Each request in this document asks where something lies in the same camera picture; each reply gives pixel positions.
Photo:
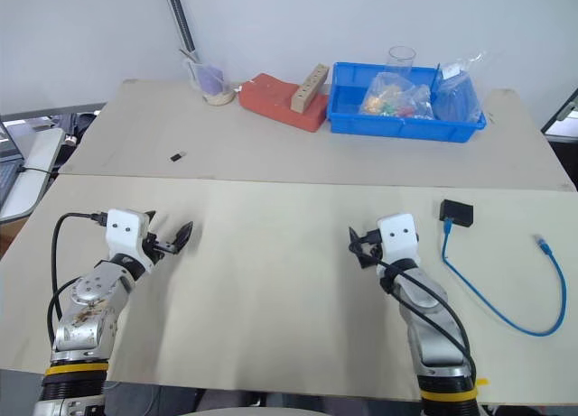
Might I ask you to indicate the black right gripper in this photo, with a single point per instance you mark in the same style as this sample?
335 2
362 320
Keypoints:
371 246

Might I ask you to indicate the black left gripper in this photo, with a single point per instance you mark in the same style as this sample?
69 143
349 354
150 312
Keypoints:
158 246

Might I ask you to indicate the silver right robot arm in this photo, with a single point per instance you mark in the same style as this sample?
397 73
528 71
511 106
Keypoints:
429 317

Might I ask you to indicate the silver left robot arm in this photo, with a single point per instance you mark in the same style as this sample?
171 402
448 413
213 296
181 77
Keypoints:
86 294

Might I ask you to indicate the black adapter box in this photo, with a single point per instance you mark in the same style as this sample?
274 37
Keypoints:
458 212

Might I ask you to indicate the small black adapter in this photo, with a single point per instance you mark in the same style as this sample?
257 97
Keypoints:
178 156

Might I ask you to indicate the round wooden coaster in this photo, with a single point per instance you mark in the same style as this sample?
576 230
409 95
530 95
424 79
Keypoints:
219 100

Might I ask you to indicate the blue plastic bin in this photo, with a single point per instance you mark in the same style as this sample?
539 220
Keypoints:
347 113

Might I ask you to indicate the white side desk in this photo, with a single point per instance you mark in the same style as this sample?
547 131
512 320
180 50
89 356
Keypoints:
31 172

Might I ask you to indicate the glass beaker with purple contents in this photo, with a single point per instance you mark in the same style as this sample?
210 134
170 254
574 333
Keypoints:
208 77

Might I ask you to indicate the clear bag of colourful items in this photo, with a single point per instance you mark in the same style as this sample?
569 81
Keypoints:
393 98

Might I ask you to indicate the red brick block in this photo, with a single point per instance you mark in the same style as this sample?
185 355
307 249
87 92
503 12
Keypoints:
266 95

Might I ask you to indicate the wooden block with holes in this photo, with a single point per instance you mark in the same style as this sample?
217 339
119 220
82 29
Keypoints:
307 91

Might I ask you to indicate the clear bag with dark contents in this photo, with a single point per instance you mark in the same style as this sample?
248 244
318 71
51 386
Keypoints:
456 100

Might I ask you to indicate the clear plastic cup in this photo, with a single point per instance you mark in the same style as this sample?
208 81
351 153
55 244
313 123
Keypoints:
401 57

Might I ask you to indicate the dark monitor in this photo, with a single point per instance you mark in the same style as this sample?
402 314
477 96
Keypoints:
562 118

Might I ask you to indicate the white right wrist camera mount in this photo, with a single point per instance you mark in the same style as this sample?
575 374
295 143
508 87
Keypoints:
399 237

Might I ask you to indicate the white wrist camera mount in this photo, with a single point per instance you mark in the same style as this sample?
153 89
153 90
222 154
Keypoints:
399 237
124 233

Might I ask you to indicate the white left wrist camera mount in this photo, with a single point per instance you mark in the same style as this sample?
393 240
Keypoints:
124 233

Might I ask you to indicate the grey metal rail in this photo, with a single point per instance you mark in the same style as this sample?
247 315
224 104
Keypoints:
180 14

